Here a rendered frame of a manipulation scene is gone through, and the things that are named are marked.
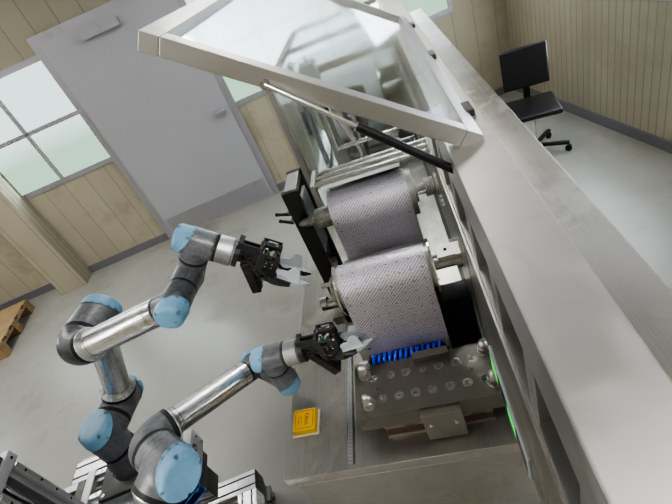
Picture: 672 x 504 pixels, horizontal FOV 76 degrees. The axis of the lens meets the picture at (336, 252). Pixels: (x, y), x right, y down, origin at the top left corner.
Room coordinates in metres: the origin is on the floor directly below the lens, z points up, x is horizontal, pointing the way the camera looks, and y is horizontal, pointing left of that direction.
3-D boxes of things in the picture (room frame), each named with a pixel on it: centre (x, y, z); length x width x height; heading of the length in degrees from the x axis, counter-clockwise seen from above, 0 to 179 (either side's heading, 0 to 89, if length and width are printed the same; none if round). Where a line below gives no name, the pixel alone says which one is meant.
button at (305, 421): (0.83, 0.29, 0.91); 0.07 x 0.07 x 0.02; 75
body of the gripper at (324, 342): (0.89, 0.15, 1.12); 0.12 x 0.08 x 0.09; 75
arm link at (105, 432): (1.06, 0.96, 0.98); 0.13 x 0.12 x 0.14; 164
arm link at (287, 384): (0.95, 0.31, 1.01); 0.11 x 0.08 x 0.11; 39
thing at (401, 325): (0.83, -0.08, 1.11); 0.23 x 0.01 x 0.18; 75
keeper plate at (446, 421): (0.61, -0.07, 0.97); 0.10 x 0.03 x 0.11; 75
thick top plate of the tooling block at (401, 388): (0.70, -0.08, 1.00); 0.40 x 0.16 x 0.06; 75
